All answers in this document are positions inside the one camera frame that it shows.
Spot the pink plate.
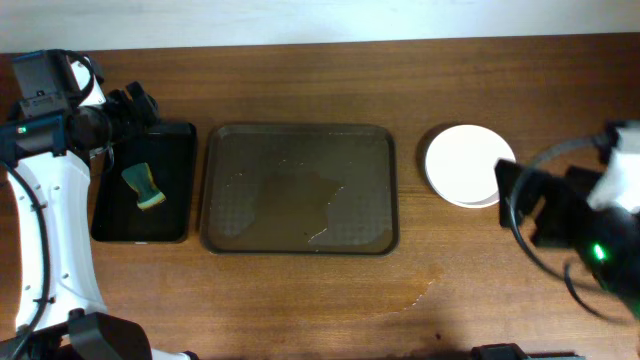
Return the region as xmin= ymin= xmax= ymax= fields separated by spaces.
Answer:
xmin=423 ymin=125 xmax=516 ymax=201

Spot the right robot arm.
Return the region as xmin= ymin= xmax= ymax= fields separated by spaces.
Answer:
xmin=502 ymin=120 xmax=639 ymax=317

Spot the brown serving tray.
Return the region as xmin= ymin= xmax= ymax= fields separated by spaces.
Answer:
xmin=199 ymin=124 xmax=399 ymax=256

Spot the light blue plate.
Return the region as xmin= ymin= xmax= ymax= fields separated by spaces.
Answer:
xmin=440 ymin=192 xmax=499 ymax=209

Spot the green yellow sponge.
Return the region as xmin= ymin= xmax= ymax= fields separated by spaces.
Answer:
xmin=121 ymin=162 xmax=166 ymax=211

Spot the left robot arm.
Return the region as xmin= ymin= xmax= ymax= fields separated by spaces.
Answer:
xmin=1 ymin=82 xmax=171 ymax=360

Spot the black small tray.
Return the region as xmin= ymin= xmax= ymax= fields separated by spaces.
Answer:
xmin=91 ymin=122 xmax=197 ymax=243

